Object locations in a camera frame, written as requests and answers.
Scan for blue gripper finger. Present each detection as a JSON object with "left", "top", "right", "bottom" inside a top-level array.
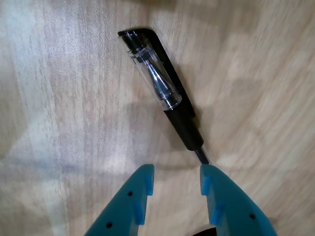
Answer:
[
  {"left": 199, "top": 164, "right": 279, "bottom": 236},
  {"left": 84, "top": 164, "right": 156, "bottom": 236}
]

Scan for black capped gel pen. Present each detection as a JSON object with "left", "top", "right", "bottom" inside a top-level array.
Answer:
[{"left": 117, "top": 27, "right": 212, "bottom": 166}]

